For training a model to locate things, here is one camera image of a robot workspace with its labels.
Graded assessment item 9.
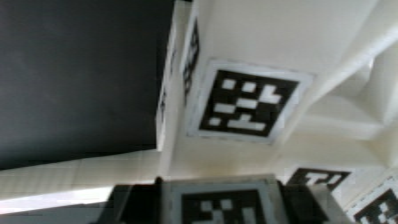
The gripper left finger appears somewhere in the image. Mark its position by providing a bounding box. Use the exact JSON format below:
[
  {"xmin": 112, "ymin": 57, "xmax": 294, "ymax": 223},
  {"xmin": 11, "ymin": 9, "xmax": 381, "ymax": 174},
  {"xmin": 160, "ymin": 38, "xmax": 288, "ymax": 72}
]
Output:
[{"xmin": 95, "ymin": 178, "xmax": 164, "ymax": 224}]

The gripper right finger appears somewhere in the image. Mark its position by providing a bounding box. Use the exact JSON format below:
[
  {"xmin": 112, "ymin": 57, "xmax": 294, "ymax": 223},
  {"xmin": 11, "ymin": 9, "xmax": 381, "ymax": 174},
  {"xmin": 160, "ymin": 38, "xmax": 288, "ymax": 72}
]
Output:
[{"xmin": 281, "ymin": 184, "xmax": 354, "ymax": 224}]

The white chair leg cube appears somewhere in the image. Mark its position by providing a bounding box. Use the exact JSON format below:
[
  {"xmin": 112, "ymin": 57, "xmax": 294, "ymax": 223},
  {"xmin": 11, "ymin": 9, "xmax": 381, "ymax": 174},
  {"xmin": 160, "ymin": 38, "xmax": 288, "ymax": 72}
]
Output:
[{"xmin": 160, "ymin": 175, "xmax": 290, "ymax": 224}]

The white chair back frame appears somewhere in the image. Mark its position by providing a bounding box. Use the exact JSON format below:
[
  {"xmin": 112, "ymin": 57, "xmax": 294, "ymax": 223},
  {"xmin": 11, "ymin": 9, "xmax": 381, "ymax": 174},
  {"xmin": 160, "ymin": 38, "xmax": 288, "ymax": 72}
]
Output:
[{"xmin": 157, "ymin": 0, "xmax": 398, "ymax": 173}]

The white chair leg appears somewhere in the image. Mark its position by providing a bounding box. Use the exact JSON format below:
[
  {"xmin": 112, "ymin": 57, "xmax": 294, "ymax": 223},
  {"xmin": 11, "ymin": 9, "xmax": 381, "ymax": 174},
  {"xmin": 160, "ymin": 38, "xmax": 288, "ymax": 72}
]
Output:
[{"xmin": 287, "ymin": 167, "xmax": 398, "ymax": 224}]

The white L-shaped wall fence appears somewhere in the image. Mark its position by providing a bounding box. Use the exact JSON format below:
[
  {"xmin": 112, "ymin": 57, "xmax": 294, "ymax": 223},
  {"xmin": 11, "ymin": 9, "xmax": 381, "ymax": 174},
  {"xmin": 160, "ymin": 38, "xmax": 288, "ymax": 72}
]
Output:
[{"xmin": 0, "ymin": 150, "xmax": 160, "ymax": 215}]

